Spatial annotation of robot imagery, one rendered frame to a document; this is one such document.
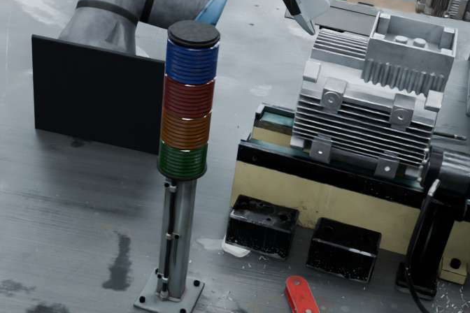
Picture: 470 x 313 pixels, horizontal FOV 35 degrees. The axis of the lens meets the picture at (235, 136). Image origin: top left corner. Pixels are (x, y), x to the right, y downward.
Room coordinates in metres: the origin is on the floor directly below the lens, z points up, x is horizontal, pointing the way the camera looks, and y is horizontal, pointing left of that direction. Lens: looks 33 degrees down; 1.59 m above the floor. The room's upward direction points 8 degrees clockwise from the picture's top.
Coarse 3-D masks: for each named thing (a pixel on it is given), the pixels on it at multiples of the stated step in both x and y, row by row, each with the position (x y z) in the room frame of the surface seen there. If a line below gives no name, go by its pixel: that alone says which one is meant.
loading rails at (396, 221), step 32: (256, 128) 1.08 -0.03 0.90; (288, 128) 1.07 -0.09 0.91; (256, 160) 0.97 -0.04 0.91; (288, 160) 0.96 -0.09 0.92; (256, 192) 0.97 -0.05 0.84; (288, 192) 0.96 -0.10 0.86; (320, 192) 0.95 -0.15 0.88; (352, 192) 0.94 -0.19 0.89; (384, 192) 0.93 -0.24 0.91; (416, 192) 0.92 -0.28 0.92; (352, 224) 0.94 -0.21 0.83; (384, 224) 0.93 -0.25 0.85; (448, 256) 0.91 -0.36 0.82
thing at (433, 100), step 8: (312, 64) 0.97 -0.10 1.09; (320, 64) 0.97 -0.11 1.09; (304, 72) 0.96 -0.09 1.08; (312, 72) 0.96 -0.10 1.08; (312, 80) 0.96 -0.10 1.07; (432, 96) 0.93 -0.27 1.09; (440, 96) 0.93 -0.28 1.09; (432, 104) 0.92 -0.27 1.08; (440, 104) 0.92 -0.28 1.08; (296, 144) 0.96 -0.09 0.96; (304, 144) 0.97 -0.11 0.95; (408, 168) 0.93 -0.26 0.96; (416, 168) 0.93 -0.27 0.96; (408, 176) 0.92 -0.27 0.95; (416, 176) 0.92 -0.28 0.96
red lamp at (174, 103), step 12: (168, 84) 0.74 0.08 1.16; (180, 84) 0.73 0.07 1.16; (192, 84) 0.74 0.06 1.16; (204, 84) 0.74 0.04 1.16; (168, 96) 0.74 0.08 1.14; (180, 96) 0.73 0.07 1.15; (192, 96) 0.73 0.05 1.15; (204, 96) 0.74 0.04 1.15; (168, 108) 0.74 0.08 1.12; (180, 108) 0.73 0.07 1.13; (192, 108) 0.73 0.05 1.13; (204, 108) 0.74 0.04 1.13
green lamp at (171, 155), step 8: (160, 136) 0.76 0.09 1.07; (160, 144) 0.75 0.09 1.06; (160, 152) 0.75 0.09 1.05; (168, 152) 0.74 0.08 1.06; (176, 152) 0.73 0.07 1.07; (184, 152) 0.73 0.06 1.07; (192, 152) 0.74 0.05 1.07; (200, 152) 0.74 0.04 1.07; (160, 160) 0.75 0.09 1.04; (168, 160) 0.74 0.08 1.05; (176, 160) 0.73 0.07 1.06; (184, 160) 0.73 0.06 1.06; (192, 160) 0.74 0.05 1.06; (200, 160) 0.75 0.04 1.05; (168, 168) 0.74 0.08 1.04; (176, 168) 0.73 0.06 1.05; (184, 168) 0.73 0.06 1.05; (192, 168) 0.74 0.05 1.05; (200, 168) 0.75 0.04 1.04; (176, 176) 0.73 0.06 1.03; (184, 176) 0.73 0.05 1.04; (192, 176) 0.74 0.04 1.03
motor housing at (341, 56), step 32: (320, 32) 1.04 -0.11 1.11; (352, 64) 0.98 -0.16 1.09; (320, 96) 0.95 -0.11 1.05; (352, 96) 0.94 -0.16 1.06; (384, 96) 0.95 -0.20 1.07; (416, 96) 0.95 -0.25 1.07; (320, 128) 0.93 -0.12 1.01; (352, 128) 0.93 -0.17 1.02; (384, 128) 0.92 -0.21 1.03; (416, 128) 0.91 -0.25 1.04; (352, 160) 0.97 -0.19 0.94; (416, 160) 0.91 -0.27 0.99
